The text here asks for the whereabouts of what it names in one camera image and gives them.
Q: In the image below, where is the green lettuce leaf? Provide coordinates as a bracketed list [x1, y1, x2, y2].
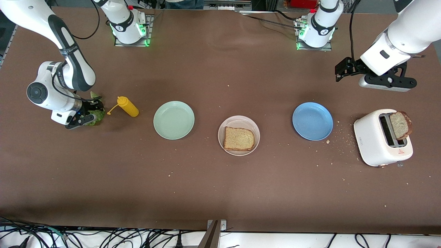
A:
[84, 91, 106, 126]

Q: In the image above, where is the yellow mustard squeeze bottle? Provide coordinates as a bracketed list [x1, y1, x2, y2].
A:
[107, 96, 140, 117]

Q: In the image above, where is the brown bread slice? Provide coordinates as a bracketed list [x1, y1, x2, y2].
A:
[389, 111, 413, 140]
[224, 126, 256, 151]

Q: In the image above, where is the blue plate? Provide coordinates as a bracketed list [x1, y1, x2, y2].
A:
[292, 102, 334, 141]

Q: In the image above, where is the light green plate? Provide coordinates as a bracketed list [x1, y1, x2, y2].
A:
[153, 101, 195, 140]

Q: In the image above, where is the beige plate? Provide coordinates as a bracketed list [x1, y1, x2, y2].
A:
[218, 115, 260, 156]

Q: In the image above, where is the red box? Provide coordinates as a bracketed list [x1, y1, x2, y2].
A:
[289, 0, 319, 9]

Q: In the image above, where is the white toaster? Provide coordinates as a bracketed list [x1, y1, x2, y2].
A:
[354, 109, 413, 168]

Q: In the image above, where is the grey metal beam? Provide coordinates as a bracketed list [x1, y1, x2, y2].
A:
[198, 220, 221, 248]

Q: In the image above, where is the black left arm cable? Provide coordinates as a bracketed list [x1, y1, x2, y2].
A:
[349, 0, 363, 62]

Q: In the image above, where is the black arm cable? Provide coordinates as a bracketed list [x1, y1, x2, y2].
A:
[52, 0, 102, 104]
[349, 0, 363, 62]

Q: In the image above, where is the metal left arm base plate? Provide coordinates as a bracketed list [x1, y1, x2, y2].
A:
[296, 19, 333, 51]

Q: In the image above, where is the black base cable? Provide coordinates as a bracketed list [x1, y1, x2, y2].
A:
[238, 10, 304, 31]

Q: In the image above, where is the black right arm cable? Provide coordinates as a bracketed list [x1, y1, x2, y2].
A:
[52, 0, 102, 104]

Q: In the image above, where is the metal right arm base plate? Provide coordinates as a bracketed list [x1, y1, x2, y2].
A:
[114, 14, 153, 47]

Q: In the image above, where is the teal floor cable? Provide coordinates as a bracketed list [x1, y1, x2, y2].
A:
[43, 227, 66, 239]

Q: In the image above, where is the metal frame rail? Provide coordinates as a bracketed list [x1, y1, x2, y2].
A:
[203, 0, 252, 11]

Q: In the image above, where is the small metal table bracket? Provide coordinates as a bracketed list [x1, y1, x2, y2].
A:
[207, 219, 227, 232]

